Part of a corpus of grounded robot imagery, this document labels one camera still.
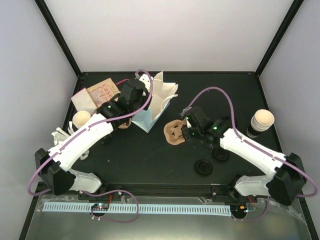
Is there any brown pulp cup carrier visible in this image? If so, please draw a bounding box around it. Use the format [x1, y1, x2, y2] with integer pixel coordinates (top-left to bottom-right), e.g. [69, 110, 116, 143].
[163, 119, 187, 146]

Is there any light blue paper bag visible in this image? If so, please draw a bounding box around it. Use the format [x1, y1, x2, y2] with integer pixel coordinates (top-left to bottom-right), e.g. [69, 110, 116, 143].
[132, 71, 179, 133]

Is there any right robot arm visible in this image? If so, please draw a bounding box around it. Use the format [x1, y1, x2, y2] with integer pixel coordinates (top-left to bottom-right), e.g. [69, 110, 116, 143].
[181, 106, 307, 206]

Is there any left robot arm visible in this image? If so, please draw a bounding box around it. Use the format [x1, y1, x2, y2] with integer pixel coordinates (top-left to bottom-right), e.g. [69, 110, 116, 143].
[35, 79, 152, 196]

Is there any black coffee lid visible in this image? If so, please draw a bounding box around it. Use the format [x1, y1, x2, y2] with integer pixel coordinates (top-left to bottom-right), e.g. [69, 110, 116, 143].
[194, 159, 213, 177]
[211, 147, 230, 164]

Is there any white pink-edged napkin pack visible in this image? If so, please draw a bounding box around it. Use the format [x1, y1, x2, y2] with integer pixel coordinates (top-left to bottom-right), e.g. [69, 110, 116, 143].
[71, 88, 97, 115]

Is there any right paper cup stack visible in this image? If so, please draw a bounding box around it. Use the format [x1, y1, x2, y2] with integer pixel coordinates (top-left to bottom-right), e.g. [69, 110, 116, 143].
[246, 109, 275, 139]

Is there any paper cup stack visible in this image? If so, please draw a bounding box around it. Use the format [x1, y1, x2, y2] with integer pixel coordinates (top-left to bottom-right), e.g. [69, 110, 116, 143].
[72, 110, 91, 129]
[246, 109, 275, 139]

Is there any brown Cakes paper bag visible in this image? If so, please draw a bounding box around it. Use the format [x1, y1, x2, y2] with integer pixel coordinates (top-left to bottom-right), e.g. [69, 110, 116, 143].
[86, 78, 120, 108]

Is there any left paper cup stack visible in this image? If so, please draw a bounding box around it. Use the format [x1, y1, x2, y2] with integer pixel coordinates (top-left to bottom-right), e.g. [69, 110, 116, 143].
[72, 110, 91, 129]

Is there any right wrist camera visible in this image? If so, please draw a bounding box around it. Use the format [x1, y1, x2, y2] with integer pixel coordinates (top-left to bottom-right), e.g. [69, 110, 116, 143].
[180, 106, 193, 128]

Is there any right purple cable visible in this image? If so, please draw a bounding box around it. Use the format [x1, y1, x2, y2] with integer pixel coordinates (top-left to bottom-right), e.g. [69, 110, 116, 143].
[187, 86, 319, 198]

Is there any light blue slotted cable duct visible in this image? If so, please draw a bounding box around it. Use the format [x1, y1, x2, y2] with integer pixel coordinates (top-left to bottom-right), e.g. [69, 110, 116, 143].
[42, 202, 231, 217]

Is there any black right frame post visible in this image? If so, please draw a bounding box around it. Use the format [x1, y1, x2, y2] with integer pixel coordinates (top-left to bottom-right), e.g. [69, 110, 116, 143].
[255, 0, 304, 77]

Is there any black frame post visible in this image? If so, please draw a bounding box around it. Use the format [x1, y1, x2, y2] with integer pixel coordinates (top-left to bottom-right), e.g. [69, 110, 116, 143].
[255, 0, 304, 77]
[34, 0, 82, 77]

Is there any black left frame post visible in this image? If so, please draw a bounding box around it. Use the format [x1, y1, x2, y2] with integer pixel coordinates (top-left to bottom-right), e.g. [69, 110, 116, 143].
[34, 0, 82, 77]

